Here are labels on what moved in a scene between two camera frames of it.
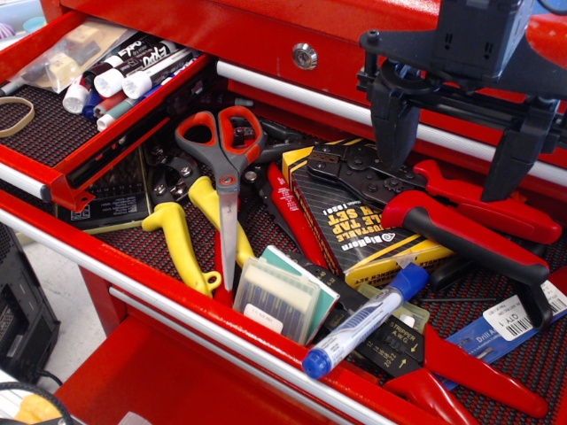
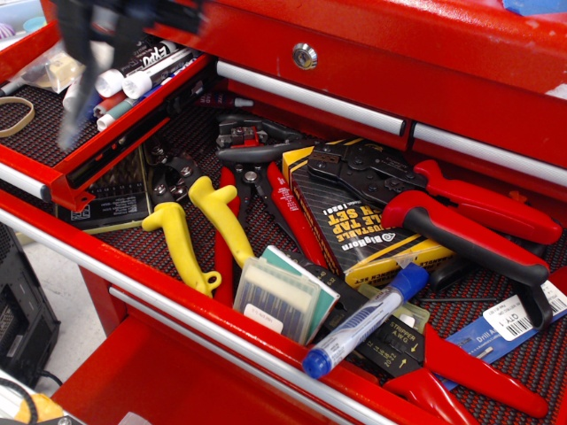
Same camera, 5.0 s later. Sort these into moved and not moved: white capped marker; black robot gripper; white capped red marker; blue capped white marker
Moved: black robot gripper
Not moved: white capped red marker; white capped marker; blue capped white marker
